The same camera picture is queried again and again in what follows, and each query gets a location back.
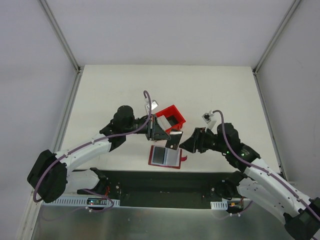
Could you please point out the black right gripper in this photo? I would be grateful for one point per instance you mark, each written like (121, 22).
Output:
(200, 140)

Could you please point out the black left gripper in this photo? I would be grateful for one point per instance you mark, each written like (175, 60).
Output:
(152, 128)

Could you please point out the black credit card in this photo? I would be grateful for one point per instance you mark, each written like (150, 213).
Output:
(158, 155)
(174, 141)

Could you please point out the red plastic bin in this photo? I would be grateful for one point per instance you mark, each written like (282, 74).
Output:
(174, 117)

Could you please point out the red leather card holder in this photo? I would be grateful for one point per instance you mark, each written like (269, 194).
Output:
(172, 158)

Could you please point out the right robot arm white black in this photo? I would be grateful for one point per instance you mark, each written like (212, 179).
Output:
(255, 180)

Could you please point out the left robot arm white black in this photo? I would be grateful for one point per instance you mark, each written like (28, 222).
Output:
(108, 139)

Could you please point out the white card stack in bin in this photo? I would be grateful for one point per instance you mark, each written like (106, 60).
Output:
(163, 122)

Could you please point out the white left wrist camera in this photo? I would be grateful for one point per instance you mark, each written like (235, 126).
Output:
(150, 105)

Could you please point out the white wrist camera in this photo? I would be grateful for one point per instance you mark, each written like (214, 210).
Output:
(210, 119)
(150, 105)

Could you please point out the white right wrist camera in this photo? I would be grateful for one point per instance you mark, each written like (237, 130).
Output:
(210, 119)

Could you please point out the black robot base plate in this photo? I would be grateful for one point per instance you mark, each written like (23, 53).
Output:
(156, 189)

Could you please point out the white slotted cable duct right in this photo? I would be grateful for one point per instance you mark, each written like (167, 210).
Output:
(219, 205)

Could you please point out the white slotted cable duct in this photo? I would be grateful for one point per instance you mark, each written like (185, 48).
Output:
(219, 205)
(83, 201)

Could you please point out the aluminium side rail left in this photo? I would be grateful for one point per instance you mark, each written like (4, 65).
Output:
(63, 124)

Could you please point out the aluminium side rail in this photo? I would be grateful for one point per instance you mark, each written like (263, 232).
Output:
(271, 133)
(63, 124)

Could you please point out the aluminium side rail right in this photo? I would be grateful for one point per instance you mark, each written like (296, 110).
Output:
(271, 133)

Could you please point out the white slotted cable duct left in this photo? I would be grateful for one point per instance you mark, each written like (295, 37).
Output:
(83, 201)

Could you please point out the aluminium frame post left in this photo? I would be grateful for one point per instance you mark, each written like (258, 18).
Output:
(59, 34)

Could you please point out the aluminium frame post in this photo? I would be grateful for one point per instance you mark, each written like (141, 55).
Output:
(59, 34)
(277, 34)

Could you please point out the aluminium frame post right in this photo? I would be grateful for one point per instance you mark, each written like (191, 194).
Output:
(277, 34)

